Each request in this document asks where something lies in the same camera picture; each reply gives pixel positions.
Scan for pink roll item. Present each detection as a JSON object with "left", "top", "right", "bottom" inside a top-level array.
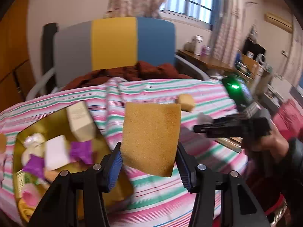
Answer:
[{"left": 22, "top": 183, "right": 46, "bottom": 208}]

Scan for small yellow sponge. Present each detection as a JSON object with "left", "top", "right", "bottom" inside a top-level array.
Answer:
[{"left": 176, "top": 94, "right": 195, "bottom": 112}]

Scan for cream herbal medicine box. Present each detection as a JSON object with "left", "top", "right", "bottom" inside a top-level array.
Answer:
[{"left": 66, "top": 101, "right": 97, "bottom": 142}]

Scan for large yellow sponge sheet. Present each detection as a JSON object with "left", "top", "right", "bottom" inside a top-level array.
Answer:
[{"left": 120, "top": 102, "right": 181, "bottom": 177}]

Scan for person's right hand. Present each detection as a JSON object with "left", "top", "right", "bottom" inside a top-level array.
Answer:
[{"left": 241, "top": 122, "right": 289, "bottom": 162}]

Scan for red cushion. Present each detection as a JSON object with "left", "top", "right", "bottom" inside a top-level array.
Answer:
[{"left": 273, "top": 99, "right": 302, "bottom": 141}]

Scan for striped pink green bed sheet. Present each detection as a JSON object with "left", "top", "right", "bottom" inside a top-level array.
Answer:
[{"left": 1, "top": 77, "right": 248, "bottom": 226}]

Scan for white desk fan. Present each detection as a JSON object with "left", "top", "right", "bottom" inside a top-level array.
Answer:
[{"left": 256, "top": 53, "right": 266, "bottom": 66}]

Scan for wooden desk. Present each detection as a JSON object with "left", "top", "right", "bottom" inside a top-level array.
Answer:
[{"left": 177, "top": 50, "right": 234, "bottom": 75}]

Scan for purple box on desk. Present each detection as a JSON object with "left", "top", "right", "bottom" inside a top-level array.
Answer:
[{"left": 201, "top": 45, "right": 211, "bottom": 56}]

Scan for right floral curtain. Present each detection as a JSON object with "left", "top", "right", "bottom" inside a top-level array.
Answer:
[{"left": 209, "top": 0, "right": 243, "bottom": 67}]

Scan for white product box on desk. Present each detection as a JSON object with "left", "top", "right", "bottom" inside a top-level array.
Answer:
[{"left": 193, "top": 35, "right": 203, "bottom": 55}]

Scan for rust red blanket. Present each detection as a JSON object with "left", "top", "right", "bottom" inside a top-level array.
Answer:
[{"left": 62, "top": 61, "right": 191, "bottom": 91}]

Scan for wooden wardrobe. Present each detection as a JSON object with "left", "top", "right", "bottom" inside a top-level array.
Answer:
[{"left": 1, "top": 0, "right": 35, "bottom": 111}]

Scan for window with grille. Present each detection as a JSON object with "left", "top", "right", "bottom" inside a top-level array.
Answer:
[{"left": 160, "top": 0, "right": 218, "bottom": 30}]

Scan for grey yellow blue headboard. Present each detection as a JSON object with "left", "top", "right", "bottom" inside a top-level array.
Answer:
[{"left": 53, "top": 17, "right": 176, "bottom": 87}]

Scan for wall air conditioner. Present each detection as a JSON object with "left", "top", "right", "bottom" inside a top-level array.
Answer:
[{"left": 265, "top": 12, "right": 293, "bottom": 33}]

